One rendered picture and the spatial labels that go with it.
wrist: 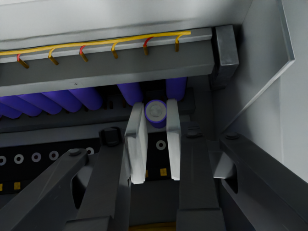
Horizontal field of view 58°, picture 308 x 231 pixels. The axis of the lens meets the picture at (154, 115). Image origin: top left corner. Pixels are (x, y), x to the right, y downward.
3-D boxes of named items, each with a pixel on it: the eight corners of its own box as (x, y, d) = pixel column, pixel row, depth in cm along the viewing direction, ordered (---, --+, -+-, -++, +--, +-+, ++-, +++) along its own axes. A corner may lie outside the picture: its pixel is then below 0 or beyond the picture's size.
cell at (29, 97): (45, 98, 28) (8, 74, 22) (63, 96, 28) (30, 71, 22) (45, 115, 28) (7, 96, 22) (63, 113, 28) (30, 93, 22)
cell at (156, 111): (171, 114, 27) (172, 104, 21) (163, 131, 27) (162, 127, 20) (154, 107, 27) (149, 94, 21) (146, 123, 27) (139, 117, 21)
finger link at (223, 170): (183, 155, 13) (248, 150, 13) (178, 121, 18) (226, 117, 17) (185, 184, 13) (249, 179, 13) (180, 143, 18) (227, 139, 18)
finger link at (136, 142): (145, 184, 15) (131, 185, 15) (148, 137, 22) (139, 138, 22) (137, 133, 14) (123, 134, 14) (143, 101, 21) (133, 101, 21)
